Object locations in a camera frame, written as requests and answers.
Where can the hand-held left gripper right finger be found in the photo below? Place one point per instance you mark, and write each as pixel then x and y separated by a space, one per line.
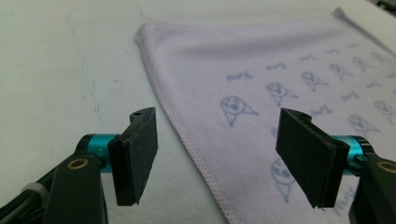
pixel 308 155

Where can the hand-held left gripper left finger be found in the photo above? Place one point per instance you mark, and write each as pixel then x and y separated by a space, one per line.
pixel 137 155

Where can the lilac printed towel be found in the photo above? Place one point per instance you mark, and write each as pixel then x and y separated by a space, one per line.
pixel 218 62

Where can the white foam mat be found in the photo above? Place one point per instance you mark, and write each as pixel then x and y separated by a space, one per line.
pixel 46 62

